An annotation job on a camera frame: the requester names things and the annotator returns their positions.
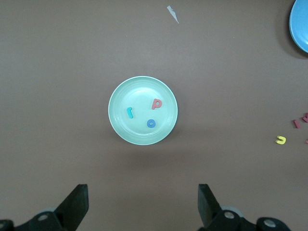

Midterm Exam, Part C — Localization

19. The white paper scrap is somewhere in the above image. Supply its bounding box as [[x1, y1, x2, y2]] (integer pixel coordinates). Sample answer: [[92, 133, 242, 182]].
[[167, 5, 180, 24]]

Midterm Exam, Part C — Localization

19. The pink foam letter p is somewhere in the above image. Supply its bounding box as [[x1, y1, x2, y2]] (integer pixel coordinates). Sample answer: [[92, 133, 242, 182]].
[[151, 98, 163, 110]]

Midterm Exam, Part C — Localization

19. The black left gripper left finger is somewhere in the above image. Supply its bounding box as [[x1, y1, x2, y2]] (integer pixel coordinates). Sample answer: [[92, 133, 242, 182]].
[[0, 184, 89, 231]]

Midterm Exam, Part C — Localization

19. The light green plate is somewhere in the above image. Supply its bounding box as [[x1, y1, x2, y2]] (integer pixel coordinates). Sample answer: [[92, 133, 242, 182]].
[[108, 76, 179, 146]]

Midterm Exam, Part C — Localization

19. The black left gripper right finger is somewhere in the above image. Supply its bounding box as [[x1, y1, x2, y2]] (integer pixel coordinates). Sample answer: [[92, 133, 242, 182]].
[[198, 184, 289, 231]]

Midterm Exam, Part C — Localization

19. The blue plate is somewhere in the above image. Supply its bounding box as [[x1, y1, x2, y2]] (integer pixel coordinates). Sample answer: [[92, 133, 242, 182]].
[[289, 0, 308, 53]]

